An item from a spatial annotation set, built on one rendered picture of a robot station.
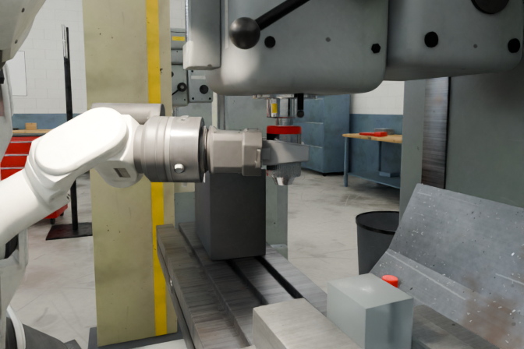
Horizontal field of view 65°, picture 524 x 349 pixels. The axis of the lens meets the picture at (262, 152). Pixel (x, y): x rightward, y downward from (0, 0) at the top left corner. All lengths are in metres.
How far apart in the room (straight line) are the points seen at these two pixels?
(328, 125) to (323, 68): 7.36
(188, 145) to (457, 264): 0.49
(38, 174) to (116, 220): 1.77
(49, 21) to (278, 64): 9.35
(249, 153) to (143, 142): 0.13
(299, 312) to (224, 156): 0.20
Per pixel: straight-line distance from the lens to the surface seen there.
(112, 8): 2.28
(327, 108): 7.79
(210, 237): 0.85
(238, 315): 0.66
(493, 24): 0.60
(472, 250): 0.76
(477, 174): 0.79
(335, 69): 0.47
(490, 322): 0.71
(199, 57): 0.50
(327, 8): 0.47
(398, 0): 0.53
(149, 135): 0.52
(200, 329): 0.63
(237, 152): 0.51
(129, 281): 2.41
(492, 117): 0.77
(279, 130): 0.53
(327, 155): 7.86
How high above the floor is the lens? 1.29
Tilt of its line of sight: 6 degrees down
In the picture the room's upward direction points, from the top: straight up
